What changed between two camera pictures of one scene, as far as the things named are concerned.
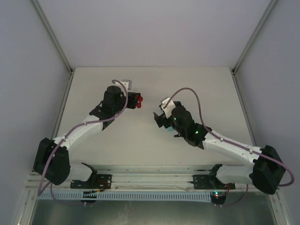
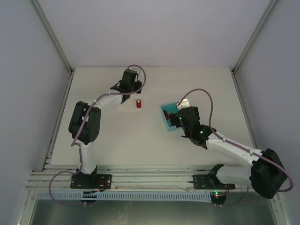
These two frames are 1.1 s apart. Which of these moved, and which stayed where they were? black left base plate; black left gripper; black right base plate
Moved: black left gripper
Stayed: black left base plate; black right base plate
